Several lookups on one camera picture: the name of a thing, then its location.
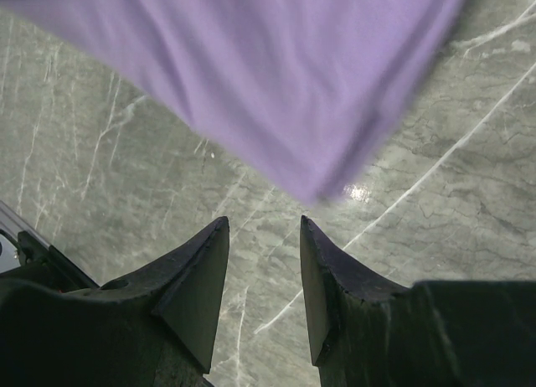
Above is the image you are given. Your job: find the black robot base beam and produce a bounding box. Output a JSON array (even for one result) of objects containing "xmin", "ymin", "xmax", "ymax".
[{"xmin": 1, "ymin": 230, "xmax": 100, "ymax": 293}]

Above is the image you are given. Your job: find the aluminium frame rail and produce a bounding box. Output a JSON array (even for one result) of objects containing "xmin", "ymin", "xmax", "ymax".
[{"xmin": 0, "ymin": 201, "xmax": 50, "ymax": 248}]

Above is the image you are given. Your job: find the purple t shirt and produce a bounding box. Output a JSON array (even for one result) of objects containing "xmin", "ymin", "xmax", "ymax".
[{"xmin": 1, "ymin": 0, "xmax": 466, "ymax": 204}]

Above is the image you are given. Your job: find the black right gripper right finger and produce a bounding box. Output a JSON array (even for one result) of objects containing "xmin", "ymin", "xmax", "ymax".
[{"xmin": 300, "ymin": 217, "xmax": 535, "ymax": 386}]

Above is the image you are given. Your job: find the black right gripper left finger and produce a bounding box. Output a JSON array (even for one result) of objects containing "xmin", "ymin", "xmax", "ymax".
[{"xmin": 1, "ymin": 216, "xmax": 229, "ymax": 386}]

